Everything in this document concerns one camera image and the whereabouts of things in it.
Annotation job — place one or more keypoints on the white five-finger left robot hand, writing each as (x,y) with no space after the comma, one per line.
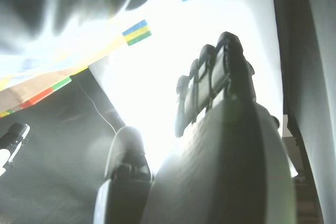
(223,169)

